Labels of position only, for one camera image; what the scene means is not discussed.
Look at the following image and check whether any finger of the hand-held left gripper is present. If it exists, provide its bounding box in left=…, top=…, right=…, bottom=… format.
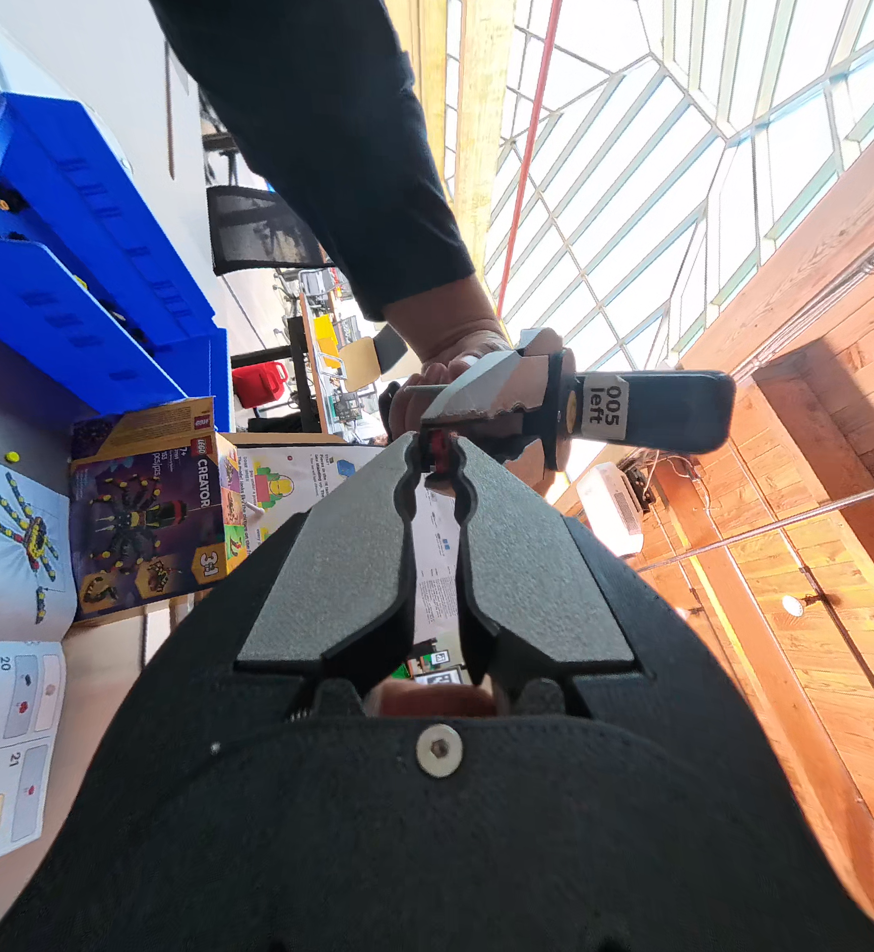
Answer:
left=480, top=427, right=559, bottom=498
left=418, top=327, right=567, bottom=434

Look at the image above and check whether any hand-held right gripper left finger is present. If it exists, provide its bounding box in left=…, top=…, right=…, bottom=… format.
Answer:
left=235, top=433, right=422, bottom=693

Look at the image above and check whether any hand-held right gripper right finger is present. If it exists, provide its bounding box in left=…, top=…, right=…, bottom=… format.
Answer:
left=454, top=437, right=636, bottom=690

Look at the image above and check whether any person's left forearm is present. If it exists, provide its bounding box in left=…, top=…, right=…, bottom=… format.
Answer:
left=147, top=0, right=516, bottom=358

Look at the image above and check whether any purple lego set box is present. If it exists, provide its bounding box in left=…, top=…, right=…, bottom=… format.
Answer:
left=70, top=398, right=249, bottom=624

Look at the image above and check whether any lego instruction booklet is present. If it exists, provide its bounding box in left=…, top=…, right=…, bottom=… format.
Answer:
left=0, top=450, right=78, bottom=877

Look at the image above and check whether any person's left hand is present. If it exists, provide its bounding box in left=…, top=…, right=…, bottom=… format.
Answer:
left=386, top=320, right=527, bottom=447

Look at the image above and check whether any white projector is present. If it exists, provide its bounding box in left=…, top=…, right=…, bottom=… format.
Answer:
left=575, top=462, right=645, bottom=559

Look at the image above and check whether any white printed leaflet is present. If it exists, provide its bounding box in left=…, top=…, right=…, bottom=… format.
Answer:
left=236, top=445, right=462, bottom=650

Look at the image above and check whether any yellow chair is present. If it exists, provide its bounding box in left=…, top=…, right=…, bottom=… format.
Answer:
left=313, top=315, right=380, bottom=393

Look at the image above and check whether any metal rod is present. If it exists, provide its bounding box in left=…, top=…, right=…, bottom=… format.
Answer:
left=634, top=476, right=874, bottom=575

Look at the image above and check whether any red canister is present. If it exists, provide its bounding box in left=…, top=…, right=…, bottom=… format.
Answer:
left=232, top=361, right=291, bottom=412

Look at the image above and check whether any red pipe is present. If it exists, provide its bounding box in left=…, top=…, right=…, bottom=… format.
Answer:
left=495, top=0, right=564, bottom=317

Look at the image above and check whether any wooden roof beam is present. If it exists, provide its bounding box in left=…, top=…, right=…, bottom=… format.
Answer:
left=453, top=0, right=517, bottom=272

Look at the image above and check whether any black mesh office chair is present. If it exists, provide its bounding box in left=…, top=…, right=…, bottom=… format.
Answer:
left=206, top=184, right=335, bottom=278

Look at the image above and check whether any blue plastic storage bin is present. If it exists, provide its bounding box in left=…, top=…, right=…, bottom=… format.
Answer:
left=0, top=93, right=216, bottom=347
left=0, top=234, right=234, bottom=434

